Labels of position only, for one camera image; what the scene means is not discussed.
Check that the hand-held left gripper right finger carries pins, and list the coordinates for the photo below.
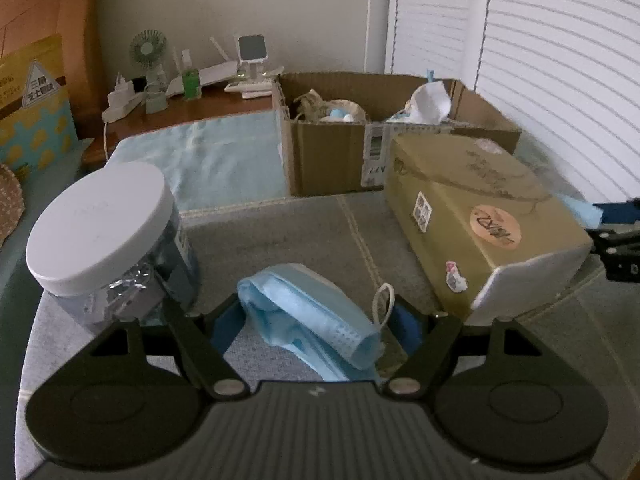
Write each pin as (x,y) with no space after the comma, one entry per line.
(407,327)

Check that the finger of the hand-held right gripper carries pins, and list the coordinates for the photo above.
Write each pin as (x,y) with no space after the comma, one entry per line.
(620,212)
(622,255)

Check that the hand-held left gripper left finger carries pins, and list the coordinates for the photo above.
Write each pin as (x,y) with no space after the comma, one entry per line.
(225,332)

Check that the blue face mask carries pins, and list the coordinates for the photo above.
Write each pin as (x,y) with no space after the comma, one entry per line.
(300,310)

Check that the cardboard box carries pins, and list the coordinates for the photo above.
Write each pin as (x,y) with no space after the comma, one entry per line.
(325,160)

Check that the white face mask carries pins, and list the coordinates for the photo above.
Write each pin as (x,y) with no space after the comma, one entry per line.
(430,105)

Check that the grey quilted blanket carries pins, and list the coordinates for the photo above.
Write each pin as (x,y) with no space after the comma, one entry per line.
(300,230)

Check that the closed tan box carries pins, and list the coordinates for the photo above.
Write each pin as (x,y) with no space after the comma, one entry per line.
(475,195)

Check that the clear jar with white lid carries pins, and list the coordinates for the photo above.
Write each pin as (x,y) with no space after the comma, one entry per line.
(100,225)

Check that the light blue towel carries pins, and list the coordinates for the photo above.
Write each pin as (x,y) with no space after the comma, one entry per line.
(215,160)

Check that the teal bed sheet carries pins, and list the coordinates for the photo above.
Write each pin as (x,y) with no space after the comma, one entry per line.
(12,285)

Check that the wooden nightstand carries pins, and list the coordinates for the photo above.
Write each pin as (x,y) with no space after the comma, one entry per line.
(200,110)

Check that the green spray bottle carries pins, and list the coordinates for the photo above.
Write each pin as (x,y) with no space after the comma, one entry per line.
(191,85)

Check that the brown polka dot cushion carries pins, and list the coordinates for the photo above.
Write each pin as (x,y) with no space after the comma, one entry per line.
(10,205)

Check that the white power strip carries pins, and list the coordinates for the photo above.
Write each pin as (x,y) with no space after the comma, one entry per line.
(120,102)

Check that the white router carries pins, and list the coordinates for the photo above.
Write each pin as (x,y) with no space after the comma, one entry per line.
(215,72)

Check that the narrow white louvered door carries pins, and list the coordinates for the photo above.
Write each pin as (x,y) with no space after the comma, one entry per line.
(430,20)

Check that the yellow and blue carton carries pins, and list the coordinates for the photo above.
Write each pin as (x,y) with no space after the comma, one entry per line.
(35,125)

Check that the white stand with screen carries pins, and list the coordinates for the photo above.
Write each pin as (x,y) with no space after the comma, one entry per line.
(250,50)

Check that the small green desk fan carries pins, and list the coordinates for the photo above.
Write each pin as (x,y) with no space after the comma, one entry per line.
(147,50)

